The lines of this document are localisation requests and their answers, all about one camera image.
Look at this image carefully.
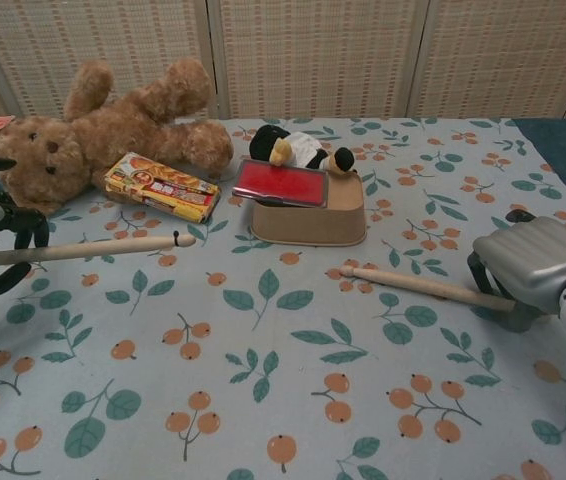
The yellow snack box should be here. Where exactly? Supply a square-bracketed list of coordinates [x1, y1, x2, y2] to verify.
[103, 152, 223, 224]

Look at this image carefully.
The tan oval container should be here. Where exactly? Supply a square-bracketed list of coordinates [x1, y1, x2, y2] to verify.
[248, 171, 368, 247]

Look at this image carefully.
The woven folding screen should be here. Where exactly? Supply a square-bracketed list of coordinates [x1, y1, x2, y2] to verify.
[0, 0, 566, 124]

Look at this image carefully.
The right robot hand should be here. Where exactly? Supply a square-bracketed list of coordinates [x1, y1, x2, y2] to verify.
[466, 209, 566, 333]

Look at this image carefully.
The red stamp pad case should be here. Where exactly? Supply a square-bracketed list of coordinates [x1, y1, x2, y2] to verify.
[231, 156, 331, 209]

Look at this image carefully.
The floral print tablecloth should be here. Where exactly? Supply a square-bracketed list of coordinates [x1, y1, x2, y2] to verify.
[0, 117, 566, 480]

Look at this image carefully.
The black and white plush toy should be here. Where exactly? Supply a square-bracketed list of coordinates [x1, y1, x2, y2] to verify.
[248, 124, 360, 178]

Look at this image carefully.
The brown teddy bear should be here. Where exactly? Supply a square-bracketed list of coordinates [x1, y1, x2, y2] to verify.
[0, 56, 235, 216]

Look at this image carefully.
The wooden drumstick with black band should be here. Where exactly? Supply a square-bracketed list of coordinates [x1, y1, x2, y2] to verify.
[0, 230, 197, 268]

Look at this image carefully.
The plain wooden drumstick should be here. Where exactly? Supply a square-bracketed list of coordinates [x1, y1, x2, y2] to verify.
[338, 265, 516, 312]

